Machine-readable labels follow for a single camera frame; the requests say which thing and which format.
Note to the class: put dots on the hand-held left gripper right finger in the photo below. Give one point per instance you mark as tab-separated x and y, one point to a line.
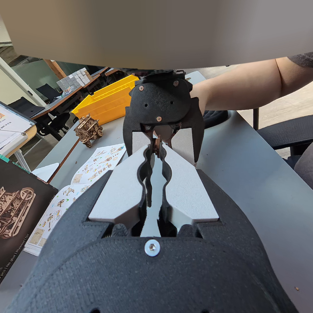
189	193

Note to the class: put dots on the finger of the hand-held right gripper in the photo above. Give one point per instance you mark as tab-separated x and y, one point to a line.
185	143
140	141

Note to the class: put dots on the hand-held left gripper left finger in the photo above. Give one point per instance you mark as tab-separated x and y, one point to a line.
119	193

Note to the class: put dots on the wooden gear assembly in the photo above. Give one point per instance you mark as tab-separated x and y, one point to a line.
157	146

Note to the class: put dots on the person's right forearm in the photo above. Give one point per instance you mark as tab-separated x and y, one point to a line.
244	85

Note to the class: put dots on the wooden model vehicle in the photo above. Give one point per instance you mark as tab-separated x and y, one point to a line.
88	130

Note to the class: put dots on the black model kit box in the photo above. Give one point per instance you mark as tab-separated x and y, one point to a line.
24	220

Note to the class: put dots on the illustrated instruction booklet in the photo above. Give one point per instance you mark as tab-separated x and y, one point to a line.
97	166

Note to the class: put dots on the black mesh cushion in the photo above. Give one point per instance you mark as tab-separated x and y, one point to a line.
215	118

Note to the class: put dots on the yellow plastic bin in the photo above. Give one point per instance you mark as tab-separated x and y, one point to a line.
107	105

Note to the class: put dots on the white cardboard box tray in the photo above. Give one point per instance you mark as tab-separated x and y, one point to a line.
46	172

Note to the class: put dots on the wooden background table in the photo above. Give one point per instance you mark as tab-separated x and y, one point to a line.
73	94

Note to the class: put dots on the stack of white boxes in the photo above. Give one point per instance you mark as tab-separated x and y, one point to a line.
73	78

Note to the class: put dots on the black mesh office chair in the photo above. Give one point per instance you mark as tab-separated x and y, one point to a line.
283	133

